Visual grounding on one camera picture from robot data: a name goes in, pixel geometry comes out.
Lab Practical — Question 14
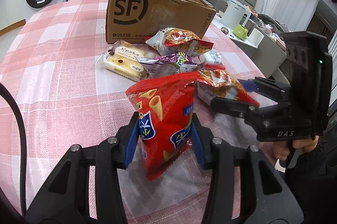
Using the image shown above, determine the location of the white red snack bag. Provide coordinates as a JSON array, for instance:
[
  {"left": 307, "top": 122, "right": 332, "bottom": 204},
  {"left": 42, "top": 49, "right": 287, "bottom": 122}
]
[{"left": 199, "top": 49, "right": 225, "bottom": 69}]

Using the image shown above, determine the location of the pink plaid tablecloth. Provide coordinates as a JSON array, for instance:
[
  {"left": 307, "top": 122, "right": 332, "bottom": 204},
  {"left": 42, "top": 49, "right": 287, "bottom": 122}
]
[{"left": 0, "top": 0, "right": 280, "bottom": 224}]

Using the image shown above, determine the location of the red corn snack bag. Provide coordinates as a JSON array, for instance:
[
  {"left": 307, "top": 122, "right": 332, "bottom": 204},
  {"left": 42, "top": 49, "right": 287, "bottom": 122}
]
[{"left": 126, "top": 71, "right": 198, "bottom": 181}]

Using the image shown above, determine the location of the white electric kettle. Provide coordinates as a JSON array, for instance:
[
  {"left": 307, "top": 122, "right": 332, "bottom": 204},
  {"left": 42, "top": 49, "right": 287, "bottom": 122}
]
[{"left": 220, "top": 0, "right": 251, "bottom": 29}]

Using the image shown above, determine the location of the person's right hand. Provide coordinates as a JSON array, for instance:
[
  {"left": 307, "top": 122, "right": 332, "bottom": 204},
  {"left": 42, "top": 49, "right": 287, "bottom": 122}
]
[{"left": 272, "top": 135, "right": 320, "bottom": 161}]

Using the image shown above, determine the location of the white cup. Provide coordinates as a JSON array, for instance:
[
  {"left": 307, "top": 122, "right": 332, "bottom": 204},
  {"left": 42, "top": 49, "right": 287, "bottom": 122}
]
[{"left": 247, "top": 28, "right": 265, "bottom": 47}]

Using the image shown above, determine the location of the cream sandwich cake pack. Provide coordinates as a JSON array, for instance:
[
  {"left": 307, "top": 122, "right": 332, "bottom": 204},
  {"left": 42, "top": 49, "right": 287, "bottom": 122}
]
[{"left": 96, "top": 40, "right": 159, "bottom": 81}]

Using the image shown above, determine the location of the black cable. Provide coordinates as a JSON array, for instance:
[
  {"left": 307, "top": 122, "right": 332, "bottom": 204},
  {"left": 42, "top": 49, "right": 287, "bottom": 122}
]
[{"left": 0, "top": 83, "right": 28, "bottom": 218}]

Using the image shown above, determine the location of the green cup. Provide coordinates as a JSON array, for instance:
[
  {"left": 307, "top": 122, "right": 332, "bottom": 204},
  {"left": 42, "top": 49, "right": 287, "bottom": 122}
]
[{"left": 233, "top": 24, "right": 248, "bottom": 40}]

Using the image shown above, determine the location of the brown SF cardboard box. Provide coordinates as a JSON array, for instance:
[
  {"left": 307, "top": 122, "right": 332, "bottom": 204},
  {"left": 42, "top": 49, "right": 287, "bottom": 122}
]
[{"left": 106, "top": 0, "right": 216, "bottom": 44}]

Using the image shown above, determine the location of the white marble coffee table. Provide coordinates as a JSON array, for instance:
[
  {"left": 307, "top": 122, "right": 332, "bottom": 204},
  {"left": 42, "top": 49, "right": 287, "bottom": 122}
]
[{"left": 227, "top": 28, "right": 287, "bottom": 83}]

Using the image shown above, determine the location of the orange noodle snack bag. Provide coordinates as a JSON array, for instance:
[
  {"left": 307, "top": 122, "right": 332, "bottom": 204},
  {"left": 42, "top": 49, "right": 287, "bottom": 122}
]
[
  {"left": 196, "top": 69, "right": 260, "bottom": 107},
  {"left": 146, "top": 27, "right": 214, "bottom": 57}
]

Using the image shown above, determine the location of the purple snack bag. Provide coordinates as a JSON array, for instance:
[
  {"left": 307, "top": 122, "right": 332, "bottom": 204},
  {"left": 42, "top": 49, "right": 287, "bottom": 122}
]
[{"left": 136, "top": 52, "right": 204, "bottom": 78}]

